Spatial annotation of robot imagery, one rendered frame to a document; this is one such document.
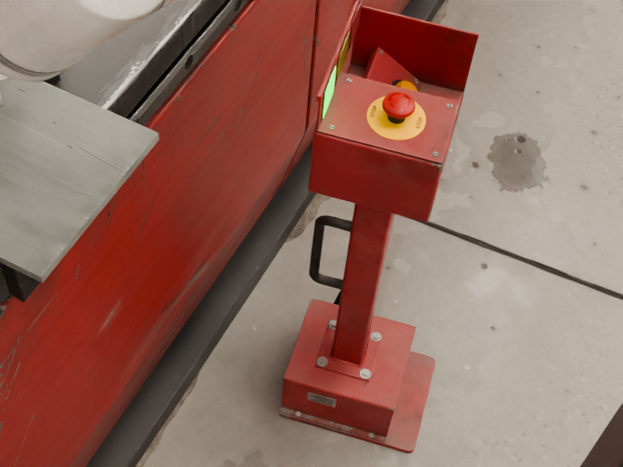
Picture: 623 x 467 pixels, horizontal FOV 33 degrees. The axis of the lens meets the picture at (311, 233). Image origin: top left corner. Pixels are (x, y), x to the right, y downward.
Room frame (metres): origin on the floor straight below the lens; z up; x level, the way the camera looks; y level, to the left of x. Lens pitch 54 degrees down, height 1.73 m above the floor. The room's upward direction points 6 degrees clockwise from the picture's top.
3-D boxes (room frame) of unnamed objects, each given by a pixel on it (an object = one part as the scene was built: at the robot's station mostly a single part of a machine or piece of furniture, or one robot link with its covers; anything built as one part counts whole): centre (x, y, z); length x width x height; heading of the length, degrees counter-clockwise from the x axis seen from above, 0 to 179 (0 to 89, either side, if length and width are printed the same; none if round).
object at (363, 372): (0.92, -0.09, 0.13); 0.10 x 0.10 x 0.01; 79
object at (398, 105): (0.87, -0.09, 0.79); 0.04 x 0.04 x 0.04
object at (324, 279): (0.93, -0.03, 0.40); 0.06 x 0.02 x 0.18; 79
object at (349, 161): (0.92, -0.09, 0.75); 0.20 x 0.16 x 0.18; 169
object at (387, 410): (0.91, -0.12, 0.06); 0.25 x 0.20 x 0.12; 79
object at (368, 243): (0.92, -0.09, 0.39); 0.05 x 0.05 x 0.54; 79
